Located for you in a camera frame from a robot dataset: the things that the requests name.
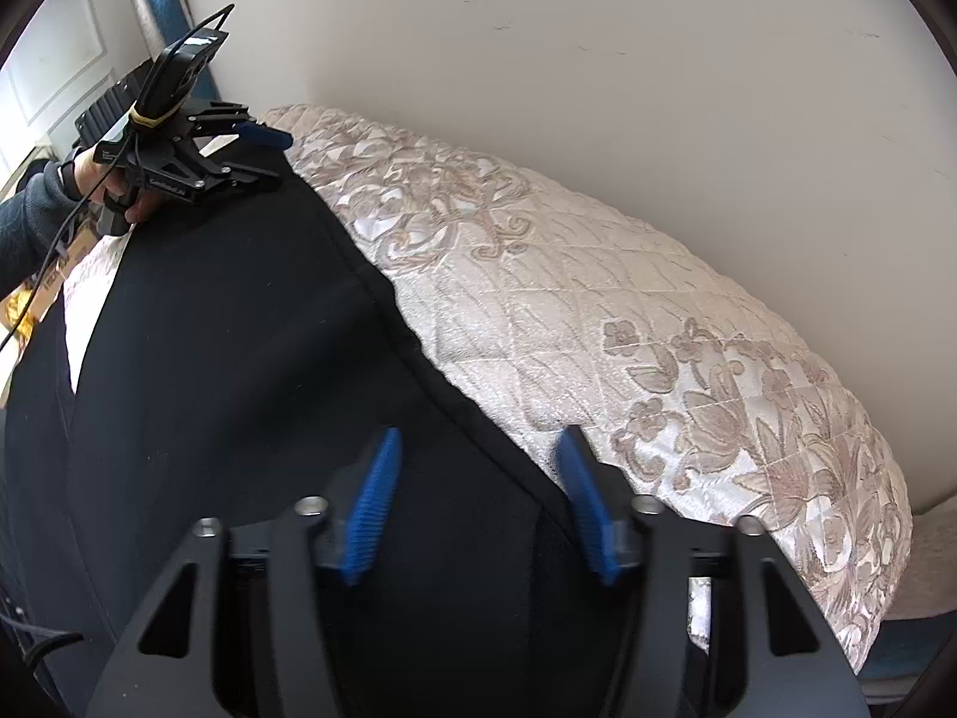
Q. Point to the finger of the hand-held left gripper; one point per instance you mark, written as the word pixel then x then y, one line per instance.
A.
pixel 268 138
pixel 247 179

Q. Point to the person's left hand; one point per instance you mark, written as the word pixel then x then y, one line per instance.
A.
pixel 93 168

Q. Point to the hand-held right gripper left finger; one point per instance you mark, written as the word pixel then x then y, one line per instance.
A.
pixel 371 505

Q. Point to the yellow cardboard box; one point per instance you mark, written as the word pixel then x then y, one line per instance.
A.
pixel 15 310

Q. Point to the beige quilted floral bedspread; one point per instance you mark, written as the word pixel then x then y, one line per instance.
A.
pixel 598 299

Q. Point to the white panel door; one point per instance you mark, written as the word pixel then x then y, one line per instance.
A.
pixel 60 52

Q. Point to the black wristband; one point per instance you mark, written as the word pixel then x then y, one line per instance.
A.
pixel 72 176

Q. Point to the black pants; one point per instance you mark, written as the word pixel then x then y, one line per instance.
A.
pixel 224 351

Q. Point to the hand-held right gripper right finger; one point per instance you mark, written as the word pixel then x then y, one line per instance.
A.
pixel 591 508

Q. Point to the blue curtain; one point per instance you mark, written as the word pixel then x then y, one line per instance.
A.
pixel 157 0

